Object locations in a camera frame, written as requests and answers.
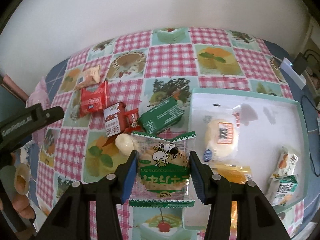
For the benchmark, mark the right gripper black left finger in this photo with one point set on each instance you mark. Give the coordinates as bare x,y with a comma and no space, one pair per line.
69,219

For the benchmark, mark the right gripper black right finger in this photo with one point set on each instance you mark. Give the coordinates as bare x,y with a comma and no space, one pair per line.
256,217

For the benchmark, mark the pale green barcode packet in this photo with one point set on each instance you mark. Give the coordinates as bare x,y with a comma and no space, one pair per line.
281,190

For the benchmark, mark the orange bread packet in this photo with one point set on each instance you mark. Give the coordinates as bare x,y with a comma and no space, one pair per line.
233,173

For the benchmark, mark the white orange small packet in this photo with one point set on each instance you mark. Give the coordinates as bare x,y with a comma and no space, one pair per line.
287,163

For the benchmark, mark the dark red snack box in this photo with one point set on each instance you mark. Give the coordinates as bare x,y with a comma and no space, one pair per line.
115,121

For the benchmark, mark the white steamed cake packet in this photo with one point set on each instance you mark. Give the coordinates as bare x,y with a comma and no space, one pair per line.
221,137

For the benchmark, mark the green cow cookie packet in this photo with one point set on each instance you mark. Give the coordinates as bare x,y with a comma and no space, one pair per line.
163,172

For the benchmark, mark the person's left hand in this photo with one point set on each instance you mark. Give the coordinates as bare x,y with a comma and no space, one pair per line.
20,201

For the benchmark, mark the pink cloth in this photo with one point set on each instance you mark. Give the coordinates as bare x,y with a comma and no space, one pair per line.
39,95

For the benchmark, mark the red snack packet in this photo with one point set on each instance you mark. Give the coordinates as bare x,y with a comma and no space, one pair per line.
94,101

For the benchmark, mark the beige barcode snack packet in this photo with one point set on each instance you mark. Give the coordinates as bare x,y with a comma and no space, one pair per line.
89,77

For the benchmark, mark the white tray with teal rim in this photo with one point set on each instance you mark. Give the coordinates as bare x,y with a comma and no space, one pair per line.
267,123

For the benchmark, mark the small red candy packet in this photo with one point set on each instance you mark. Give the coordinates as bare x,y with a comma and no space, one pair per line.
132,117

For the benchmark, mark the patchwork food print tablecloth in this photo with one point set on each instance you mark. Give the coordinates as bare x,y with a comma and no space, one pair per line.
142,69

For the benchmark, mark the dark green snack box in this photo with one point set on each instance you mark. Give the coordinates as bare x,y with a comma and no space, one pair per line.
161,117

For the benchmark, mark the white power strip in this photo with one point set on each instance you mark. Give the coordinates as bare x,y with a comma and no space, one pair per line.
287,67

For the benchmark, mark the black power adapter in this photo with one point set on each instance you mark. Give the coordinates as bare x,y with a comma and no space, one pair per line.
300,64

